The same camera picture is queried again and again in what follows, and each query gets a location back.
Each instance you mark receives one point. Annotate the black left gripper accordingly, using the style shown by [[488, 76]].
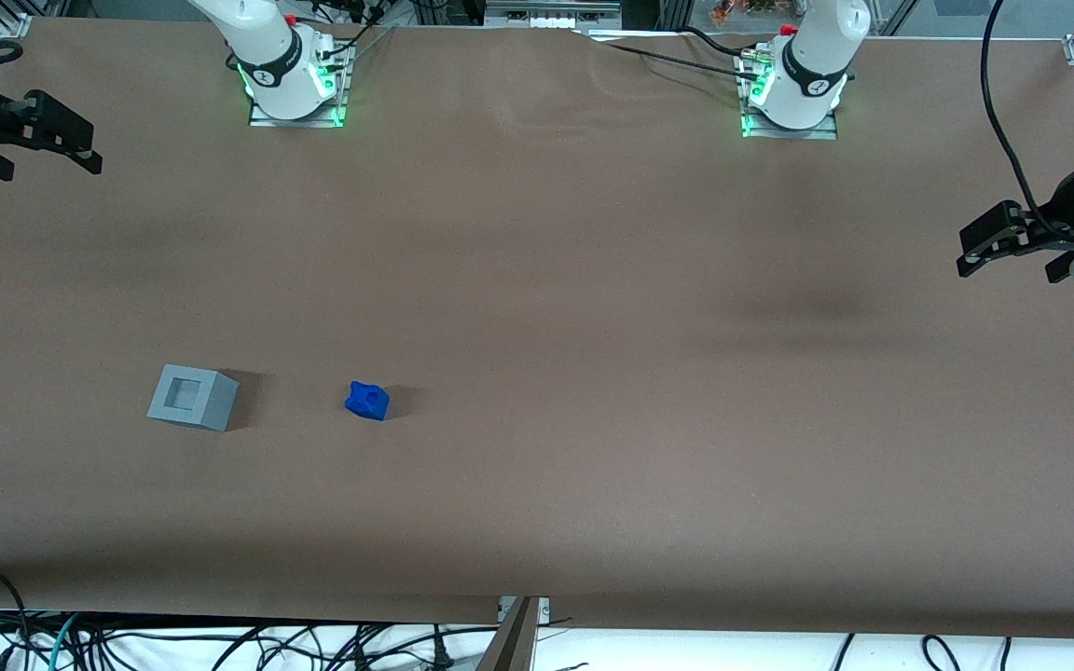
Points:
[[1058, 222]]

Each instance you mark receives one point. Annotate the blue plastic part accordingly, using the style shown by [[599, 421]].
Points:
[[367, 403]]

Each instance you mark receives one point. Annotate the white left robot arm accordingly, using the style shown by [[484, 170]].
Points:
[[812, 65]]

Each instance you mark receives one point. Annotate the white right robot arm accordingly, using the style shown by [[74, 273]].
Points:
[[271, 65]]

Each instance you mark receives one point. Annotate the gray cube base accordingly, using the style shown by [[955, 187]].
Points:
[[227, 403]]

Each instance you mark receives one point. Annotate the orange and green items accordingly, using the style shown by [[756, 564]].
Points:
[[742, 9]]

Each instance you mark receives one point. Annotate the brown table cover sheet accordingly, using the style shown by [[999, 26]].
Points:
[[593, 373]]

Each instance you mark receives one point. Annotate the white power strip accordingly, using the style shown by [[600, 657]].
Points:
[[551, 20]]

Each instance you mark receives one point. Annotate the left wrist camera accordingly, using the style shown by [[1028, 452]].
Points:
[[1059, 268]]

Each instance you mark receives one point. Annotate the small aluminium corner bracket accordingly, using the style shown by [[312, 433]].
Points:
[[13, 26]]

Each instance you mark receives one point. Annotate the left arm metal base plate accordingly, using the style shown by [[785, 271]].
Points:
[[793, 133]]

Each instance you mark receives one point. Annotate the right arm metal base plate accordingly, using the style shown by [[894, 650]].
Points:
[[299, 122]]

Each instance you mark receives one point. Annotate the aluminium frame post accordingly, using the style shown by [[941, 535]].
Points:
[[672, 11]]

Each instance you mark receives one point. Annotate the white metal bracket plate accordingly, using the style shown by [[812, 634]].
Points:
[[544, 610]]

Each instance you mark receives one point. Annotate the grey metal support post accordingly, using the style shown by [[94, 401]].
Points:
[[511, 648]]

